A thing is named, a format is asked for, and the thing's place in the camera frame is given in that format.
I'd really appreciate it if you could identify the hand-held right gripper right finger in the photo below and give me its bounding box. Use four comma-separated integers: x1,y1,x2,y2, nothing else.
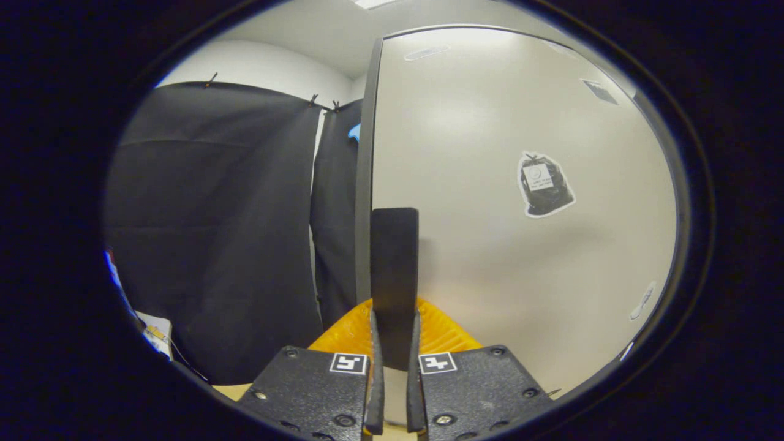
407,298,556,441

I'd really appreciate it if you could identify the grey cabinet door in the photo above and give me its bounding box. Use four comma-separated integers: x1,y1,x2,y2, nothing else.
371,26,679,399

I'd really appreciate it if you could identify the dark grey cabinet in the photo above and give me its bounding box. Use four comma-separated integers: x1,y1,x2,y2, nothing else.
355,23,684,399

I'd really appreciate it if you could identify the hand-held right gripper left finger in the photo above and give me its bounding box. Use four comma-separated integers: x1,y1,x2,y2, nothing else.
236,298,385,441

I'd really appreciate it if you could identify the black cabinet door handle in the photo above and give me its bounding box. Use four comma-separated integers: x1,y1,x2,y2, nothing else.
370,208,421,372

